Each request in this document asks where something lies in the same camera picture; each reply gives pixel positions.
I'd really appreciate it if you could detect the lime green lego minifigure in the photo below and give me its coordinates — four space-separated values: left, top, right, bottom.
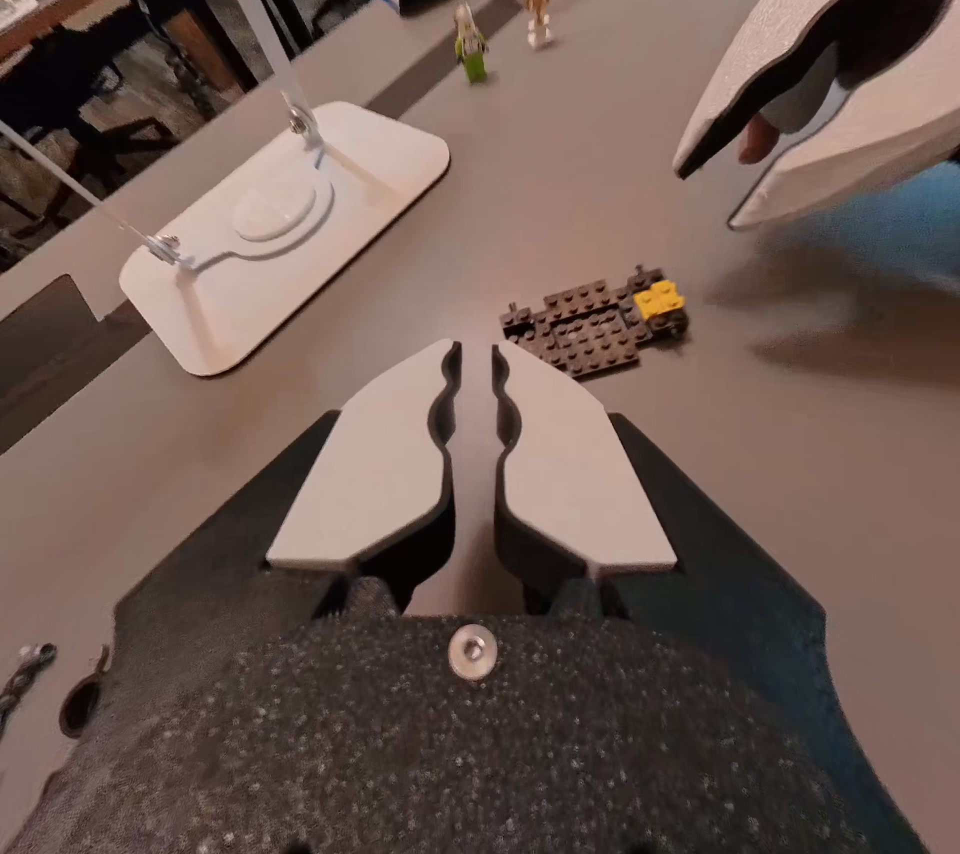
453 2 493 86

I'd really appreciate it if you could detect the small yellow lego piece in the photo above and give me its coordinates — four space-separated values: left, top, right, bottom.
632 280 690 324

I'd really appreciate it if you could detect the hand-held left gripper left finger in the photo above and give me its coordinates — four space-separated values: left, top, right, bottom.
264 340 460 578

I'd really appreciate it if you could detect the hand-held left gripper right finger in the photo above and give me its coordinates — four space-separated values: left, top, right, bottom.
492 341 681 579

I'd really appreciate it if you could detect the black office chair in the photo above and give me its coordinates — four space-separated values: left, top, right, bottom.
0 26 184 203

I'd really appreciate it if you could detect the white book stand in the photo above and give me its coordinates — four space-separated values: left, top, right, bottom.
0 0 453 380

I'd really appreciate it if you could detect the black lego chassis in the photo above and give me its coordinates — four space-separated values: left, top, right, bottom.
500 266 693 380

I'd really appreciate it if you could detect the person's right hand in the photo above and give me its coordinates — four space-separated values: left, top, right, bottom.
738 110 784 167

